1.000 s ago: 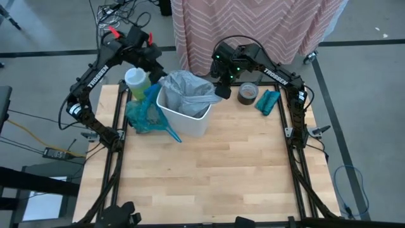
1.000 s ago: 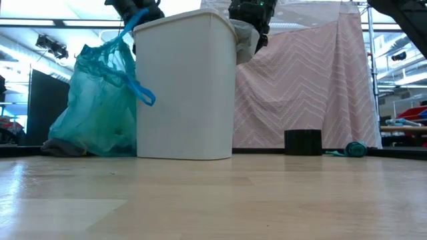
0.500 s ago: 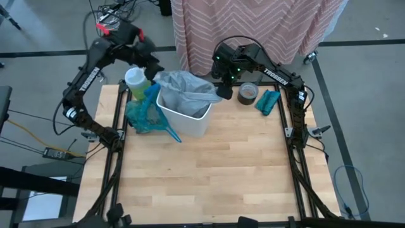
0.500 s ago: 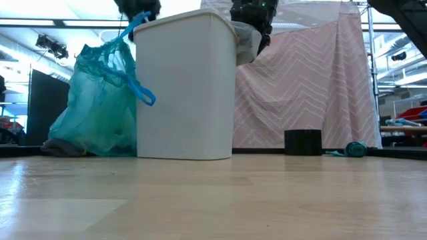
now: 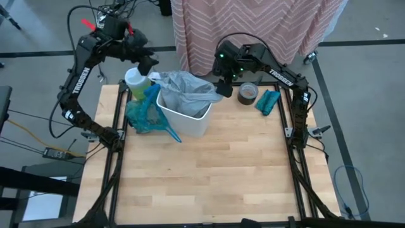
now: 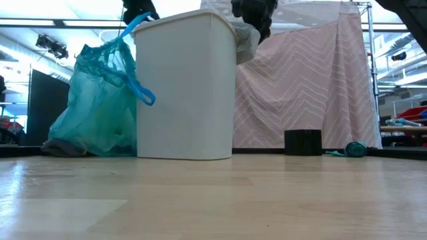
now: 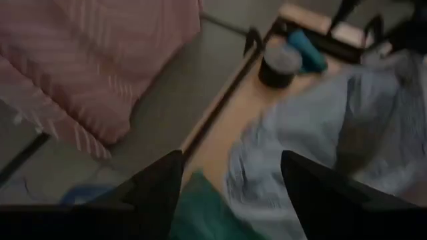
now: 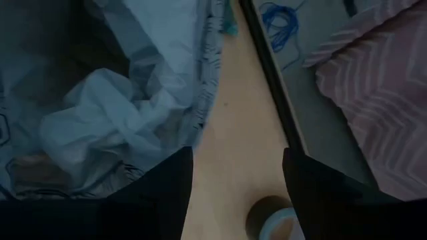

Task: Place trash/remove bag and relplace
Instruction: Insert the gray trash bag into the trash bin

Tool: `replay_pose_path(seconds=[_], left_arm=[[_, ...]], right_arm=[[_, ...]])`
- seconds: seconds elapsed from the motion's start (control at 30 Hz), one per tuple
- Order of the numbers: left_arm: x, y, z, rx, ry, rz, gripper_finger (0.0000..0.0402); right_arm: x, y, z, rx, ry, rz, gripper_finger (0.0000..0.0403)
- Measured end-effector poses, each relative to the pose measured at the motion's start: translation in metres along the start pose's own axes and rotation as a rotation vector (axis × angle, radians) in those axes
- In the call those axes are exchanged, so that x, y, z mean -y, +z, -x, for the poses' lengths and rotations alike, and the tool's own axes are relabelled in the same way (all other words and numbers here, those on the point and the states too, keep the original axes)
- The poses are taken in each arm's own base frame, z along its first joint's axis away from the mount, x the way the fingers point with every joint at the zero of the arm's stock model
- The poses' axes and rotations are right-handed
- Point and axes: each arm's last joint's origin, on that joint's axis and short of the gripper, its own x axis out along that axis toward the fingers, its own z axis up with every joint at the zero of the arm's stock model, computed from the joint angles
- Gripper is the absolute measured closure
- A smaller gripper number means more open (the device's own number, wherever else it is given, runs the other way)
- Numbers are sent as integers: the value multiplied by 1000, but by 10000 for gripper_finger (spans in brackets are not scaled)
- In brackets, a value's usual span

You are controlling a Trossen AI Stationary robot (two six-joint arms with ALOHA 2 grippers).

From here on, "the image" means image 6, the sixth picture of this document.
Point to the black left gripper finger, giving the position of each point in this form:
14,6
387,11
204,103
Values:
149,8
131,10

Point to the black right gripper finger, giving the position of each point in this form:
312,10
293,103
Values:
265,31

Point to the grey plastic bag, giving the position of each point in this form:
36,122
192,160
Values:
247,40

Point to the white plastic trash bin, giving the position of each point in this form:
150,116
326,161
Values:
187,100

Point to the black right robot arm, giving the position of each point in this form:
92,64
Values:
410,16

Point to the teal trash bag packet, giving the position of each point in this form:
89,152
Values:
355,149

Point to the pink chevron cloth cover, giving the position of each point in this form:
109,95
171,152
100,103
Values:
307,86

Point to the black ceiling spotlight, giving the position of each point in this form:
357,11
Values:
51,46

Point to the black partition panel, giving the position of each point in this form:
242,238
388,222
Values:
45,110

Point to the grey yellow work glove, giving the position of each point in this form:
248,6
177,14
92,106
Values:
58,150

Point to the light blue rolled bundle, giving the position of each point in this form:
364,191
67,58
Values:
402,122

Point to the red storage bin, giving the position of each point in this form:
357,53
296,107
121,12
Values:
413,113

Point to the wooden background table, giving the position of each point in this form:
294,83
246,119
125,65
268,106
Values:
403,129

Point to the grey duct tape roll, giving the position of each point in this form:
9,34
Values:
303,142

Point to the black ceiling camera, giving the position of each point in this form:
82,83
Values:
399,56

